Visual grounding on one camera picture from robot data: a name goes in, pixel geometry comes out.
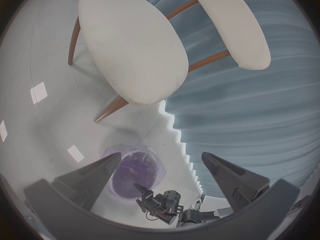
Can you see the pale blue curtain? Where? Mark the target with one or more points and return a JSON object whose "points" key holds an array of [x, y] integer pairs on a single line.
{"points": [[250, 121]]}

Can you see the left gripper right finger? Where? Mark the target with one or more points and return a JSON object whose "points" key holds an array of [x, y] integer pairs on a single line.
{"points": [[232, 184]]}

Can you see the purple plastic bag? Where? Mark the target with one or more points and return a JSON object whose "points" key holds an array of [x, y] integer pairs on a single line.
{"points": [[155, 164]]}

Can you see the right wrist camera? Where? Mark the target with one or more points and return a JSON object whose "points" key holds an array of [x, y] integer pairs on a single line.
{"points": [[147, 196]]}

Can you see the white cushioned wooden chair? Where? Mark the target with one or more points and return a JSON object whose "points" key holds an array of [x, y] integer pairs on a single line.
{"points": [[130, 46]]}

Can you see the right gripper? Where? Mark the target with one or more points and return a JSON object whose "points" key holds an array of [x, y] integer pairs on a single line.
{"points": [[151, 206]]}

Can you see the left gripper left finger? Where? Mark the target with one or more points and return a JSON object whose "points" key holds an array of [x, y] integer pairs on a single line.
{"points": [[92, 181]]}

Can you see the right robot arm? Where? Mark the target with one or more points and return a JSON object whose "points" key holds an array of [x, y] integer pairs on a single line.
{"points": [[172, 201]]}

